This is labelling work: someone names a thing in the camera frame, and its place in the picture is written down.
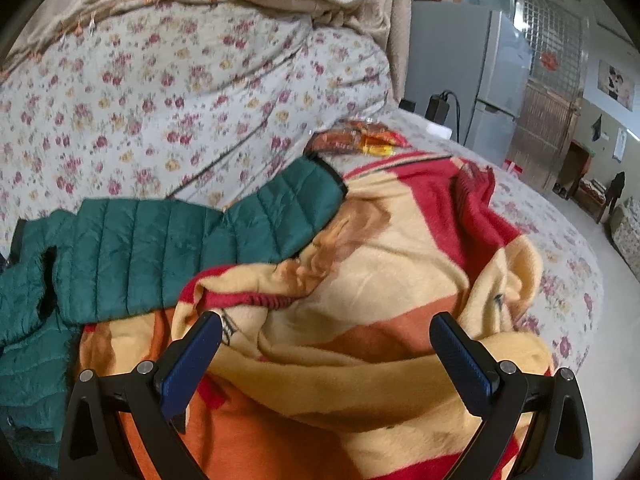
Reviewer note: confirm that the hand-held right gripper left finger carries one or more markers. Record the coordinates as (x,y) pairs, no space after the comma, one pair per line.
(192,360)

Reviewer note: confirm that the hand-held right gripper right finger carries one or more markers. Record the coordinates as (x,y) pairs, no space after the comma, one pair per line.
(460,360)

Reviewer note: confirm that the green puffer jacket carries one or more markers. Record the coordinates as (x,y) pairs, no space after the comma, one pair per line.
(125,250)

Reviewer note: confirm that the yellow and red printed blanket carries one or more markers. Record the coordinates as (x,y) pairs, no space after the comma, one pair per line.
(375,270)

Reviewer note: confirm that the floral sofa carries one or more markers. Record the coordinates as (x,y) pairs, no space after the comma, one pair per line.
(627,240)

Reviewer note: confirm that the dark hanging garment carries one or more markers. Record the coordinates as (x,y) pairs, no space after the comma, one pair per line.
(614,192)

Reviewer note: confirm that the orange snack packets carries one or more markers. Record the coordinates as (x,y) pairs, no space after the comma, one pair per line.
(360,137)

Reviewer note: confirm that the black power adapter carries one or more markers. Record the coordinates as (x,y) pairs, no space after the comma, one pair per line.
(439,107)

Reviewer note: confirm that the lattice door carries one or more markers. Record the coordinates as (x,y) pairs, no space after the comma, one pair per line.
(550,110)

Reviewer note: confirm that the white paper sheet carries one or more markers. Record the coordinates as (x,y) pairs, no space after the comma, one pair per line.
(619,144)

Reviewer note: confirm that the floral quilt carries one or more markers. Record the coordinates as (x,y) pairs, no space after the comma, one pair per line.
(150,85)

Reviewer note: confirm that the grey refrigerator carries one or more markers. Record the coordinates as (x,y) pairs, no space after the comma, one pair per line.
(495,60)

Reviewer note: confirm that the wall poster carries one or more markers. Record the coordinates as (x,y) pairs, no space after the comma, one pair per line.
(616,84)

